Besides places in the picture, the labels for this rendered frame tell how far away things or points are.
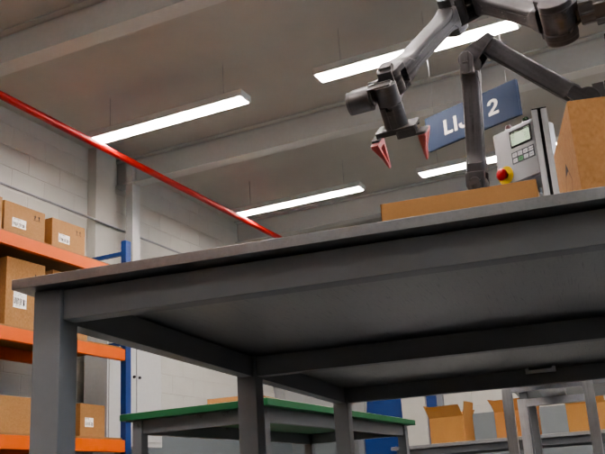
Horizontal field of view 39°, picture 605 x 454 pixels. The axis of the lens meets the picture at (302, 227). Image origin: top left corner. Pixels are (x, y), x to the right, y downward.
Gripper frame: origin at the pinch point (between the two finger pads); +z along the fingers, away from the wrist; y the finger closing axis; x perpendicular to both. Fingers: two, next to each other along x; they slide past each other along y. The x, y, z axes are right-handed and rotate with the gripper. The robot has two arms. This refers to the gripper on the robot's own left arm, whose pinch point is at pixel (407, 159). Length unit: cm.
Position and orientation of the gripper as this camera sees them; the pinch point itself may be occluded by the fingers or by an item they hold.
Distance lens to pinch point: 211.3
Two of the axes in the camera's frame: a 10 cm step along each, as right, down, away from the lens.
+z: 3.2, 8.9, 3.1
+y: -9.0, 2.0, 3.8
